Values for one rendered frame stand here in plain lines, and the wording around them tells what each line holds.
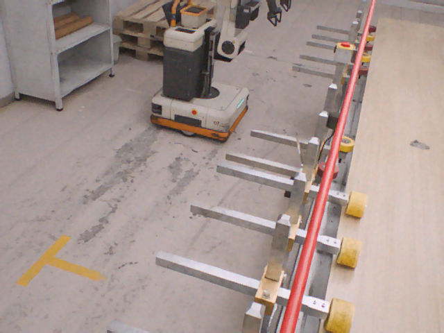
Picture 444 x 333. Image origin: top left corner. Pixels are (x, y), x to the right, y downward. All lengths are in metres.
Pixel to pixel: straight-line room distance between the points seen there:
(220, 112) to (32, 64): 1.59
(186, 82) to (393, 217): 2.26
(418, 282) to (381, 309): 0.18
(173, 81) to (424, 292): 2.64
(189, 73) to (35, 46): 1.26
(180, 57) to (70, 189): 1.25
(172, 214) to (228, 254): 0.48
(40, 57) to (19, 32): 0.24
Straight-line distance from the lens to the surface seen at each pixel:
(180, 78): 3.59
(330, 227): 2.01
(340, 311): 1.20
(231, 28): 3.50
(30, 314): 2.46
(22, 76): 4.24
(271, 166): 1.88
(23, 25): 4.04
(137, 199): 3.04
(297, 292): 0.28
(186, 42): 3.48
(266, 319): 1.34
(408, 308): 1.39
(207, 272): 1.23
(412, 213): 1.74
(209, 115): 3.57
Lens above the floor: 1.85
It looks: 33 degrees down
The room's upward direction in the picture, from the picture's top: 6 degrees clockwise
